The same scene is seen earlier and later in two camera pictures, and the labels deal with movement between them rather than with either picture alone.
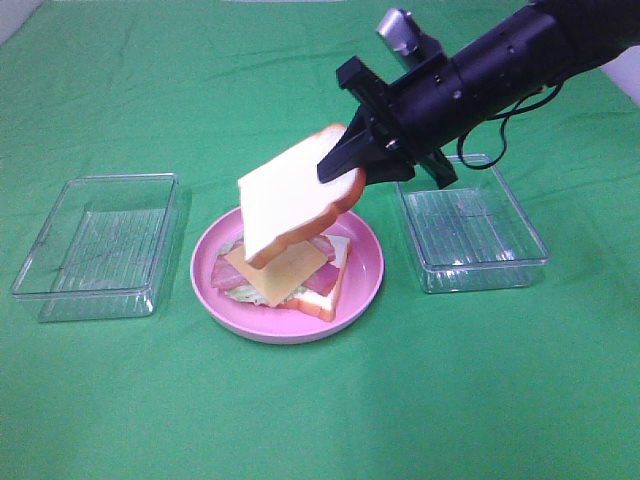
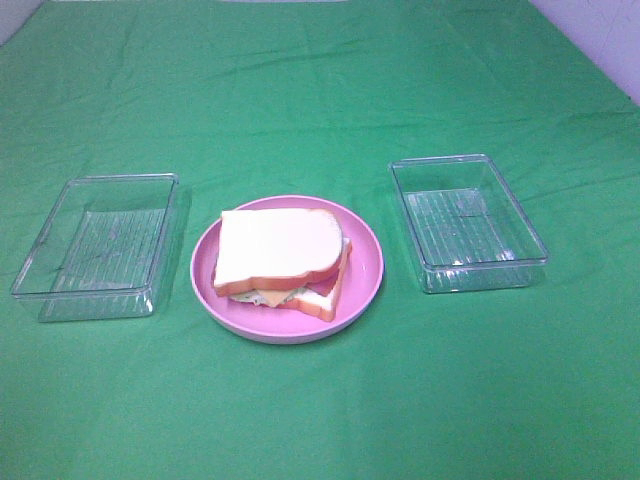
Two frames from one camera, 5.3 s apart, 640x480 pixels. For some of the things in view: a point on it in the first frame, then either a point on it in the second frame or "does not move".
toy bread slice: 315,302 does not move
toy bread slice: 284,198 -> 271,247
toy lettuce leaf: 246,292 does not move
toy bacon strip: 323,279 does not move
